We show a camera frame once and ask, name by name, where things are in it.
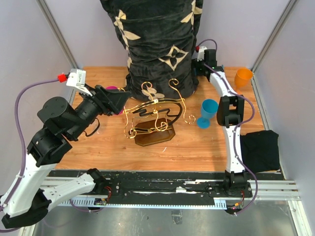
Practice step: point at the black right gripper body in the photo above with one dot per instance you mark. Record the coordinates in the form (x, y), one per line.
(199, 66)

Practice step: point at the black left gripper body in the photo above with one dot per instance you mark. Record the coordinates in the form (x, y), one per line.
(90, 108)

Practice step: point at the magenta wine glass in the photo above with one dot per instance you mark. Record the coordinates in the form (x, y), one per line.
(112, 88)

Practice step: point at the orange wine glass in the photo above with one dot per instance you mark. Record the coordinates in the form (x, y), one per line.
(242, 78)

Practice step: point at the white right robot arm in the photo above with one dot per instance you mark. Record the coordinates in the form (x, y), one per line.
(230, 114)

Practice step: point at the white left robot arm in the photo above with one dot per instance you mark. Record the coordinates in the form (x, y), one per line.
(26, 203)

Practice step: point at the black floral plush blanket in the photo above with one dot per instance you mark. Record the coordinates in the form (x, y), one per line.
(159, 37)

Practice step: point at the black cloth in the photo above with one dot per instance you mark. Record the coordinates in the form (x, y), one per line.
(260, 151)

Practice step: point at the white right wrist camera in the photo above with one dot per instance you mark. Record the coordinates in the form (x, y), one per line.
(200, 52)

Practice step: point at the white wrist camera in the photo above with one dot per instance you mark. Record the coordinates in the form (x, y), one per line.
(200, 52)
(76, 80)

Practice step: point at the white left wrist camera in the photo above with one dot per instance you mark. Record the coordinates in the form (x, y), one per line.
(76, 80)

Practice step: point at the gold wire wine glass rack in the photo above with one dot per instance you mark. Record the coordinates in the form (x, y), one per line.
(152, 122)

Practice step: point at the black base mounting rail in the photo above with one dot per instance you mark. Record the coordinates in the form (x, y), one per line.
(145, 189)

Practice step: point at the aluminium frame post right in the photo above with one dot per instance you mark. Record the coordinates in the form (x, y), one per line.
(274, 33)

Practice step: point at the aluminium frame post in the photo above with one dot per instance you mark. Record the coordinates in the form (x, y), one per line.
(274, 33)
(57, 32)

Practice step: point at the aluminium frame post left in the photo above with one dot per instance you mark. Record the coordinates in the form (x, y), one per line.
(57, 32)

